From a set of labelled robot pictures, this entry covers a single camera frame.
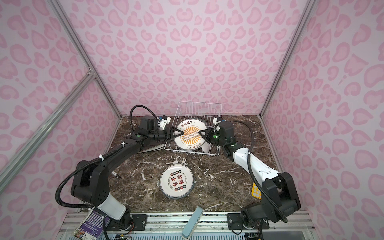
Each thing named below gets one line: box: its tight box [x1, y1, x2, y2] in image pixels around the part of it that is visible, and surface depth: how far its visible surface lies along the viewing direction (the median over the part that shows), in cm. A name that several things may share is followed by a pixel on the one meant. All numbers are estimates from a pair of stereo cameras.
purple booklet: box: [73, 208, 110, 240], surface depth 71 cm
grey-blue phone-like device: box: [181, 206, 204, 240], surface depth 72 cm
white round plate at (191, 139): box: [174, 118, 208, 151], surface depth 83 cm
